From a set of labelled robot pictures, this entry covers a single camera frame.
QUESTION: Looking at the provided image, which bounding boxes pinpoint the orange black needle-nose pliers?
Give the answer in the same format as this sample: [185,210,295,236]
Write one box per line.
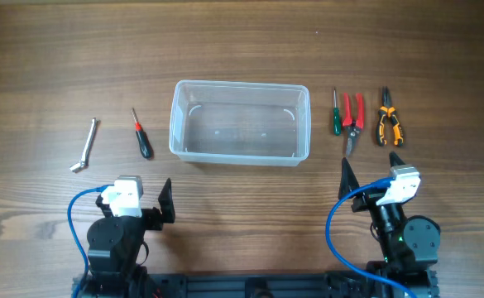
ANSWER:
[375,85,405,148]

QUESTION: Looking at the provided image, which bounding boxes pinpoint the red handled wire stripper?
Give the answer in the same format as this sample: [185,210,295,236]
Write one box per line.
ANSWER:
[342,93,365,157]

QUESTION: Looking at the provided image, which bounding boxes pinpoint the green handled screwdriver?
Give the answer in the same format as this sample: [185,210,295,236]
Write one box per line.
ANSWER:
[333,89,342,136]

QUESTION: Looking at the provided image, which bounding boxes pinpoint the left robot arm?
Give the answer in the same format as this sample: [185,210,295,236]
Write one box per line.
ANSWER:
[67,175,180,298]

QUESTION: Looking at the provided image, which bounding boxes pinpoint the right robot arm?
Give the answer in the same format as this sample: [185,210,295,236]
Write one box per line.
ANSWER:
[327,152,441,297]

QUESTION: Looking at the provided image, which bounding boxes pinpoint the clear plastic container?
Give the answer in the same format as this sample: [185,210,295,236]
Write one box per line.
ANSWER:
[169,79,311,166]

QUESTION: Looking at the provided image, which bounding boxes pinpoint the red black screwdriver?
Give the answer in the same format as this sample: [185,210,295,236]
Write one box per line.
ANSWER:
[132,108,154,160]

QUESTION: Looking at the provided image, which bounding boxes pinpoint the right blue cable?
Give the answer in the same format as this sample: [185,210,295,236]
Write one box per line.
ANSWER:
[324,176,419,298]

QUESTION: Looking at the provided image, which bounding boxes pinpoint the blue cable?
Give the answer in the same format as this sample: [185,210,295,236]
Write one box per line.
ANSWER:
[66,185,113,298]
[324,176,419,298]

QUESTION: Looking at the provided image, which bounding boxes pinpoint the left blue cable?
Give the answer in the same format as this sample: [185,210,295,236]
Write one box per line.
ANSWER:
[66,185,113,298]

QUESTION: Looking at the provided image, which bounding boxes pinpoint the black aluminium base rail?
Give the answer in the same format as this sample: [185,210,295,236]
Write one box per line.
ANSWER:
[151,272,439,298]

